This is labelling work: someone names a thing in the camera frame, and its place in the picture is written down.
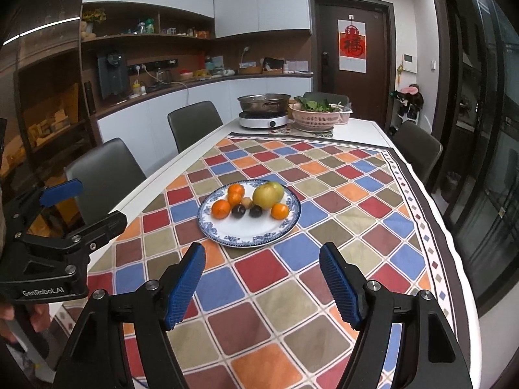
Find large orange mandarin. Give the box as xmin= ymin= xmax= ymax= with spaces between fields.
xmin=211 ymin=199 xmax=231 ymax=219

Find dark purple plum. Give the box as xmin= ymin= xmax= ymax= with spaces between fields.
xmin=249 ymin=205 xmax=263 ymax=218
xmin=231 ymin=204 xmax=247 ymax=219

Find small orange mandarin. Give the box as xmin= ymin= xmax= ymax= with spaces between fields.
xmin=227 ymin=192 xmax=243 ymax=208
xmin=270 ymin=203 xmax=290 ymax=220
xmin=228 ymin=183 xmax=245 ymax=197

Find small tan longan fruit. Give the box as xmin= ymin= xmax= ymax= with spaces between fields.
xmin=241 ymin=198 xmax=253 ymax=209

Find yellow green pear fruit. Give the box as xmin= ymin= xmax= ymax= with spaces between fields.
xmin=269 ymin=181 xmax=284 ymax=203

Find large green pomelo fruit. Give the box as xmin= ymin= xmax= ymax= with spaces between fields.
xmin=252 ymin=183 xmax=283 ymax=210

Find operator hand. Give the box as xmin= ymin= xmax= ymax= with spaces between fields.
xmin=0 ymin=302 xmax=52 ymax=345

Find dark grey dining chair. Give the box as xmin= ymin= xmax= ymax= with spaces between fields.
xmin=392 ymin=121 xmax=442 ymax=184
xmin=167 ymin=101 xmax=223 ymax=153
xmin=65 ymin=138 xmax=146 ymax=225

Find colourful checkered tablecloth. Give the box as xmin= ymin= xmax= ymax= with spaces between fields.
xmin=88 ymin=135 xmax=471 ymax=388

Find blue white porcelain plate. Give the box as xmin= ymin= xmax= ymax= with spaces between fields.
xmin=197 ymin=179 xmax=302 ymax=249

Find black water dispenser appliance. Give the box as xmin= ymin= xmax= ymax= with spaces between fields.
xmin=97 ymin=52 xmax=130 ymax=99

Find white induction cooker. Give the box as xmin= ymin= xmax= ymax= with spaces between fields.
xmin=238 ymin=112 xmax=289 ymax=130

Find pink vegetable basket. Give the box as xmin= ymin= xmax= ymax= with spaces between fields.
xmin=292 ymin=104 xmax=341 ymax=133

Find steel cooking pot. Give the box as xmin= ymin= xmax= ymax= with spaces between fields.
xmin=237 ymin=93 xmax=290 ymax=114

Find green leafy vegetables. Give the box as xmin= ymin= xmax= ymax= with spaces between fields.
xmin=295 ymin=97 xmax=341 ymax=112

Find dark grey far chair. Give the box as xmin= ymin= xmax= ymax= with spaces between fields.
xmin=304 ymin=91 xmax=350 ymax=106

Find dark brown door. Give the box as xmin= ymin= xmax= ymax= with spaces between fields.
xmin=310 ymin=0 xmax=397 ymax=128

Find red fu door poster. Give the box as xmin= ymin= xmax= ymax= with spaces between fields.
xmin=338 ymin=19 xmax=367 ymax=74

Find white wall intercom panel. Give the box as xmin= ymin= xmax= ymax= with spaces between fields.
xmin=402 ymin=53 xmax=417 ymax=74

